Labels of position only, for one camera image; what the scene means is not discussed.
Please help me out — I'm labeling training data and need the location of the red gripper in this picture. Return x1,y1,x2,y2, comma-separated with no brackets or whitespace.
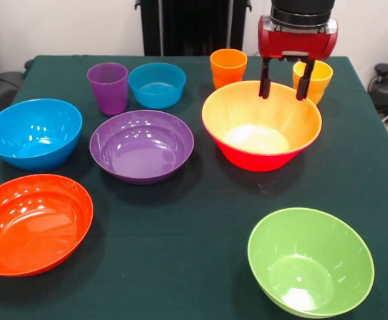
257,15,339,102

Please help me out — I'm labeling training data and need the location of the large orange bowl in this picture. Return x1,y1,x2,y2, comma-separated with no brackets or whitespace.
201,79,323,156

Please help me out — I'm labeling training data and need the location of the pink bowl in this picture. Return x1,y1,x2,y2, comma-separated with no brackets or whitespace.
203,123,310,173

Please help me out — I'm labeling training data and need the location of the purple bowl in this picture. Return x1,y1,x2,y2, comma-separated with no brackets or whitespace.
89,109,195,186

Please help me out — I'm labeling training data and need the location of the green bowl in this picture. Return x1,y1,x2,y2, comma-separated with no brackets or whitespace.
247,207,376,319

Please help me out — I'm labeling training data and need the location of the yellow cup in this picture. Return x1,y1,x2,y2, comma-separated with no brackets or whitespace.
292,59,334,106

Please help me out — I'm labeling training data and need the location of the orange cup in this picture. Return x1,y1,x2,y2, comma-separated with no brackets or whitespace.
209,48,249,90

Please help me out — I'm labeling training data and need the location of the small blue bowl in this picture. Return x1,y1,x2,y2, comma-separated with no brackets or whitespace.
127,62,187,110

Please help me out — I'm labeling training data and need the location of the purple cup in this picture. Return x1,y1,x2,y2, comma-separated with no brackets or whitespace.
87,62,129,116

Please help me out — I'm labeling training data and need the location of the dark green table cloth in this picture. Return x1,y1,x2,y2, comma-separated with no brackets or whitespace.
0,55,388,320

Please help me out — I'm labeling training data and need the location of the large blue bowl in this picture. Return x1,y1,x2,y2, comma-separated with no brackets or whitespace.
0,98,83,171

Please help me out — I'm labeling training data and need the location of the red bowl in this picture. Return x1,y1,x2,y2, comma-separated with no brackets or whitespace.
0,173,95,277

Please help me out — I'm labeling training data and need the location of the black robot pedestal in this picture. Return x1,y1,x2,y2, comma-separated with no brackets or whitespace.
135,0,252,57

